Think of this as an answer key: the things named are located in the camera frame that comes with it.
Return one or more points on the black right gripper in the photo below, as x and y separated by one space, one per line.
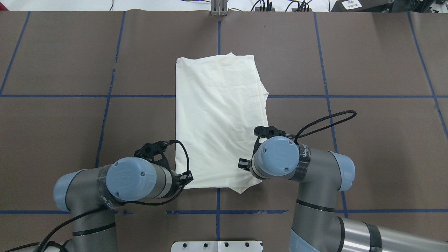
243 164

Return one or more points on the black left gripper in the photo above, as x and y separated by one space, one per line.
186 177

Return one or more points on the cream long-sleeve cat shirt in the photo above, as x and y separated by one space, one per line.
219 101

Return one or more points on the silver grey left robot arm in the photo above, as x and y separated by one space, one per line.
92 195

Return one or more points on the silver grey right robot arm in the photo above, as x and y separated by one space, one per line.
321 175

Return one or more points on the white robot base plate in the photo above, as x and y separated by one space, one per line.
218 246

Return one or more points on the aluminium post base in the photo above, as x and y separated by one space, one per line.
219 7

